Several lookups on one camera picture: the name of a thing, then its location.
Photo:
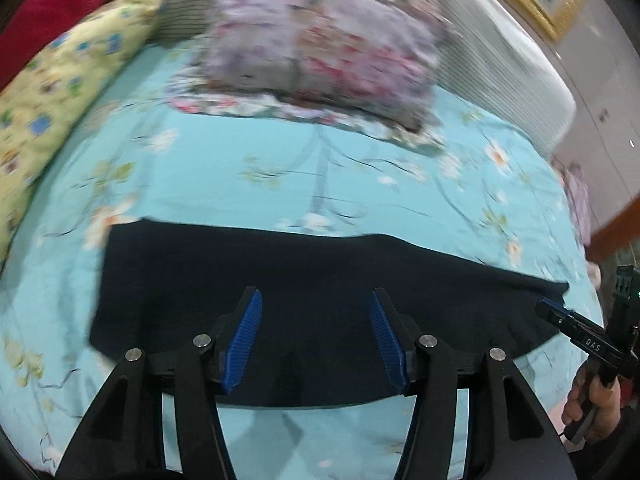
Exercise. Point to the wooden furniture edge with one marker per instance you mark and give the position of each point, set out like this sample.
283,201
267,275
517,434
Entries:
615,232

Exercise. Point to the light blue floral bed sheet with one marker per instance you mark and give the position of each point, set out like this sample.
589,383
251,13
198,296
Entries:
320,175

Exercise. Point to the black pants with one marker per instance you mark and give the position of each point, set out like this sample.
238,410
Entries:
300,305

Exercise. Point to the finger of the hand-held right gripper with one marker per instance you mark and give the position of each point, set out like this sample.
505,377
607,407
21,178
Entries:
567,317

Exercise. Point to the person's right hand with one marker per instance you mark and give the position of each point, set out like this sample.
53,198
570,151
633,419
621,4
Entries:
595,400

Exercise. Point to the yellow floral pillow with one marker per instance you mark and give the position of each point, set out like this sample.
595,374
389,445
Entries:
55,95

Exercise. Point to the striped padded headboard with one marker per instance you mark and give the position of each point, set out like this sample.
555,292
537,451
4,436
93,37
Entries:
500,60

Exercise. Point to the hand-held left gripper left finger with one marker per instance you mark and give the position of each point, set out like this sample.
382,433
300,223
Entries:
243,342

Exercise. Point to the purple floral pillow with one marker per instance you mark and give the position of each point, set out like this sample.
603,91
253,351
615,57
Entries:
320,55

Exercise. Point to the red pillow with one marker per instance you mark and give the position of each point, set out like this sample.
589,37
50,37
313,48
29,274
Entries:
47,10

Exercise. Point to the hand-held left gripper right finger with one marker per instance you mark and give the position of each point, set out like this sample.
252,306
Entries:
387,345

